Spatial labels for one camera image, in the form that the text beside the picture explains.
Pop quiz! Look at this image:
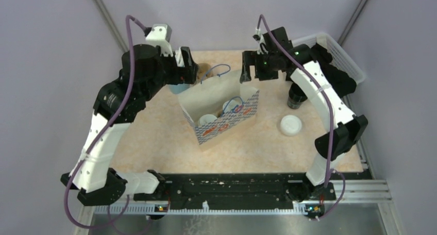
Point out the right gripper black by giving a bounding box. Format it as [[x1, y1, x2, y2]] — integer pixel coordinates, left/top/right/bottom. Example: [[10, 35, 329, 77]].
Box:
[[240, 51, 278, 83]]

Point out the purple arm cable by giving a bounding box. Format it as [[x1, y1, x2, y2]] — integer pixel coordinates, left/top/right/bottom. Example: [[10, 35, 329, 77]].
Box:
[[64, 14, 151, 235], [257, 14, 346, 221]]

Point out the stack of black cups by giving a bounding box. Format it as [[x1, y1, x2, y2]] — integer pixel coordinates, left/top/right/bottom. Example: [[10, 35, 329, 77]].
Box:
[[287, 83, 308, 109]]

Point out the blue straw holder cup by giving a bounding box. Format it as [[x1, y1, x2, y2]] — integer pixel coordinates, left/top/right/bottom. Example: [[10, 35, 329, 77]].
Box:
[[168, 83, 191, 94]]

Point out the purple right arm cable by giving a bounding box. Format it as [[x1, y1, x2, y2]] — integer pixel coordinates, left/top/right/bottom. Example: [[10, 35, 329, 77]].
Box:
[[257, 14, 346, 221]]

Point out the cardboard cup carrier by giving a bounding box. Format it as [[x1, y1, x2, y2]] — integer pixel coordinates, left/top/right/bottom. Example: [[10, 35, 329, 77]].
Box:
[[197, 63, 211, 79]]

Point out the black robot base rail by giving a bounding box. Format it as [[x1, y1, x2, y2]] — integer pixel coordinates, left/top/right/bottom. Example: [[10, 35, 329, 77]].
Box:
[[130, 173, 337, 211]]

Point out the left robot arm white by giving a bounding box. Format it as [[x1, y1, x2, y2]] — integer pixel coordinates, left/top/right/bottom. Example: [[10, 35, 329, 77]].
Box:
[[61, 44, 199, 206]]

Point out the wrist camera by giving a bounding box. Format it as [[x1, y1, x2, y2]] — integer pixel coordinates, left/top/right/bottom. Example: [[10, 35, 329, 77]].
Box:
[[253, 28, 268, 55], [145, 24, 173, 57]]

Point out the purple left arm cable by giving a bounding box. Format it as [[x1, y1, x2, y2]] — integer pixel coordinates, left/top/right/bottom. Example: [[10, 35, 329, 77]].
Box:
[[64, 14, 151, 235]]

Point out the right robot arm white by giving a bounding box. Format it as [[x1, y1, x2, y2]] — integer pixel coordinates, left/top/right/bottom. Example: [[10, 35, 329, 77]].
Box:
[[240, 27, 368, 200]]

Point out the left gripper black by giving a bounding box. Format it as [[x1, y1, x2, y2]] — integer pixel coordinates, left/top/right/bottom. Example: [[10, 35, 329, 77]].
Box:
[[142, 45, 198, 101]]

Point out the checkered paper takeout bag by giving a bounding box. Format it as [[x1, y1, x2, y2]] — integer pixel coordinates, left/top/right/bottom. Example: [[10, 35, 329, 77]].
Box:
[[177, 63, 260, 150]]

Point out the white plastic basket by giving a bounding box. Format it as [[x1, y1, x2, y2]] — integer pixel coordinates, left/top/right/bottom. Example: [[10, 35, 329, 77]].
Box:
[[292, 32, 366, 84]]

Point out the stack of white lids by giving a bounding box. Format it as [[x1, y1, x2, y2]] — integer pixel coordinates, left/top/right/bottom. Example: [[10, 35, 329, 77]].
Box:
[[279, 115, 302, 137]]

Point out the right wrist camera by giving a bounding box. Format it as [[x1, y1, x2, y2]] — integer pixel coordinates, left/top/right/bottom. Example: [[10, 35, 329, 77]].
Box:
[[253, 28, 268, 55]]

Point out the black cloth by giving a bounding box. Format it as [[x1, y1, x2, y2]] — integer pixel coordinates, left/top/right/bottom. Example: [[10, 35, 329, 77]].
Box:
[[310, 43, 357, 98]]

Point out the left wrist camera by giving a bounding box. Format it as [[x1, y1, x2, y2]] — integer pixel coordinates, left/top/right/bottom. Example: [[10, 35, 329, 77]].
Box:
[[145, 24, 173, 57]]

